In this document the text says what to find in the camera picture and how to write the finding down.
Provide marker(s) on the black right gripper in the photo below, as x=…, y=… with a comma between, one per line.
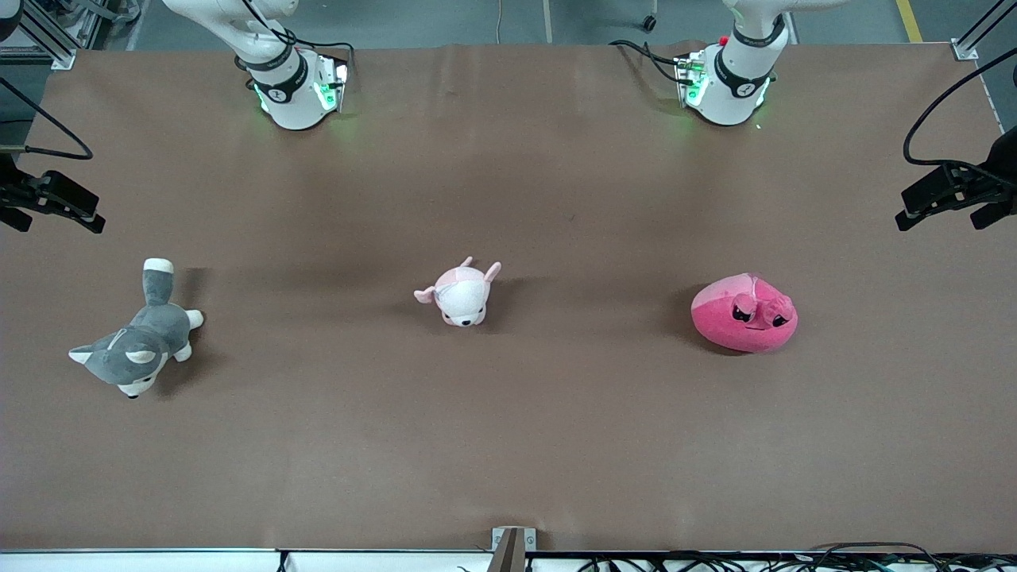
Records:
x=11, y=193

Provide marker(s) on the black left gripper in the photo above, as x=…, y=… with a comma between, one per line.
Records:
x=994, y=181

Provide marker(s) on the round hot pink plush toy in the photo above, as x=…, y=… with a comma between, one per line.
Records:
x=735, y=326

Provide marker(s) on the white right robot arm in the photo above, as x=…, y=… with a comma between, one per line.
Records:
x=290, y=103

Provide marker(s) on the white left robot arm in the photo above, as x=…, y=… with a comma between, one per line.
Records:
x=727, y=95

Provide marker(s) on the grey white husky plush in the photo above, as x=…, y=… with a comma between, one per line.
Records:
x=139, y=349

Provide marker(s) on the black caster wheel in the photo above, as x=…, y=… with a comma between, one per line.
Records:
x=650, y=23

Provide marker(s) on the light pink plush pig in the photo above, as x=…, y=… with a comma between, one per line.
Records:
x=461, y=298

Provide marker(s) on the aluminium frame post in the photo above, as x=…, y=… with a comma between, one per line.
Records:
x=44, y=36
x=977, y=36

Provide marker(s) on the metal table edge bracket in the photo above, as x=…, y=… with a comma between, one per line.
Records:
x=512, y=548

